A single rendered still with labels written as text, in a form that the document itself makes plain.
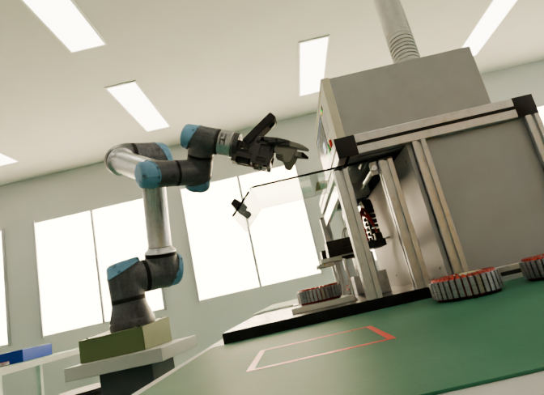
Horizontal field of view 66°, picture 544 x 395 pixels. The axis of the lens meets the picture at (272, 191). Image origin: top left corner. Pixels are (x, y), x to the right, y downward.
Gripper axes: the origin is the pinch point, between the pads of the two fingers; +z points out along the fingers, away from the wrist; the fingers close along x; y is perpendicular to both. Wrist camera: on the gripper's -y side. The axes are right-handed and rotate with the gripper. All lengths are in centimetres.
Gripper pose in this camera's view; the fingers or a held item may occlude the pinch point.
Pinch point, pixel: (304, 150)
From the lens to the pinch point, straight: 117.8
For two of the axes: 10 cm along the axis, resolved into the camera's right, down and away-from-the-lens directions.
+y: -2.2, 9.5, -2.2
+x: -0.7, -2.4, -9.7
